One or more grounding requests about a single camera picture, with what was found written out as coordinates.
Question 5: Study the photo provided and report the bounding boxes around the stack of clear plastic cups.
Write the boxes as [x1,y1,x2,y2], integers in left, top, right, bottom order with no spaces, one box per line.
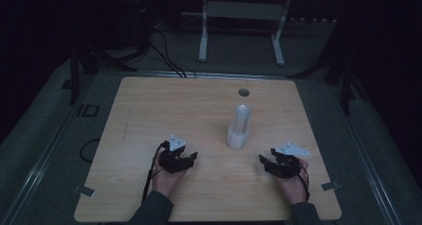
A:
[225,104,253,150]

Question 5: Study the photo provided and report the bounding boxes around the person's right hand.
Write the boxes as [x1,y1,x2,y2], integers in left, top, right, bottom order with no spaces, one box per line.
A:
[277,157,310,206]

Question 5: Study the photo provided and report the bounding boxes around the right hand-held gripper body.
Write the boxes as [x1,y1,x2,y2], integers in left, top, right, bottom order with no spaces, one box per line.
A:
[274,141,311,180]

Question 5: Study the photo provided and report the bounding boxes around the black floor cables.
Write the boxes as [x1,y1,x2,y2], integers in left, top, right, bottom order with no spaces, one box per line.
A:
[145,29,197,79]

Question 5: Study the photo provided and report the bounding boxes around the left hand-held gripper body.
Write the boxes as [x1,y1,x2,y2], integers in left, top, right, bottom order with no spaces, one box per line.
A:
[158,133,187,175]

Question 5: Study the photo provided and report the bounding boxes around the person's left hand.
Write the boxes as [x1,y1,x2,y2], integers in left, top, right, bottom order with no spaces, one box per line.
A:
[151,152,187,199]

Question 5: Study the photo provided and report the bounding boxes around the black tripod stand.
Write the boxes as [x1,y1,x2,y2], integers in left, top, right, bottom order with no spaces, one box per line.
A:
[288,50,367,117]
[68,47,138,106]

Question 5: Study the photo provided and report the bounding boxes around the dark computer tower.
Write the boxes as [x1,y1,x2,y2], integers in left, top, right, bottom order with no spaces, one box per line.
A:
[130,0,155,52]

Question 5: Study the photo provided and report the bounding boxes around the white metal stand frame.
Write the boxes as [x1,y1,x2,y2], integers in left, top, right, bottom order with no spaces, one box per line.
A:
[198,0,296,67]

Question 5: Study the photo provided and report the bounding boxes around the hand-held gripper cable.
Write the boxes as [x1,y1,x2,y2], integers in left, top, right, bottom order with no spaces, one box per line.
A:
[296,164,312,203]
[141,140,168,205]

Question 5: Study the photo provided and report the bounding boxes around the black cable loop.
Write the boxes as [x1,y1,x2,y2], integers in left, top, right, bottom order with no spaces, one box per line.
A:
[79,137,102,163]

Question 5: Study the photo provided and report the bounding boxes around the grey tape piece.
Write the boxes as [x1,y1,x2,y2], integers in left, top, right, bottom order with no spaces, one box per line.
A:
[73,184,97,198]
[320,181,341,192]

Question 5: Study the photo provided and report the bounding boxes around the white power strip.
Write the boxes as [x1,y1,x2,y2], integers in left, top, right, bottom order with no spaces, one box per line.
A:
[288,17,338,26]

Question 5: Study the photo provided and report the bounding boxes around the right hand-held gripper cable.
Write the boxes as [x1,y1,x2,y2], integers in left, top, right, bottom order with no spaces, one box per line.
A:
[296,164,312,203]

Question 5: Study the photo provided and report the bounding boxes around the left hand-held gripper cable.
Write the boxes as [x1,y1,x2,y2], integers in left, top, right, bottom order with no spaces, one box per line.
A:
[141,140,168,205]

